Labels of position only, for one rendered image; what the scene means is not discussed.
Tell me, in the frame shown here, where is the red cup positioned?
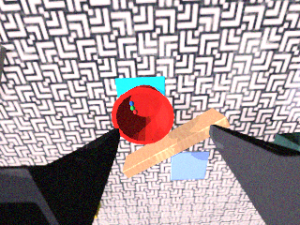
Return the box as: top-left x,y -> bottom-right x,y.
112,84 -> 174,144

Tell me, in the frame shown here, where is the tan wooden plank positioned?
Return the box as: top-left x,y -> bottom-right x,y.
123,108 -> 231,178

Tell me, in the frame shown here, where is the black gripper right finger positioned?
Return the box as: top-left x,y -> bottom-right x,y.
209,125 -> 300,225

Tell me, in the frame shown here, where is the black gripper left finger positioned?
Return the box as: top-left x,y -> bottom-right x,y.
0,127 -> 120,225

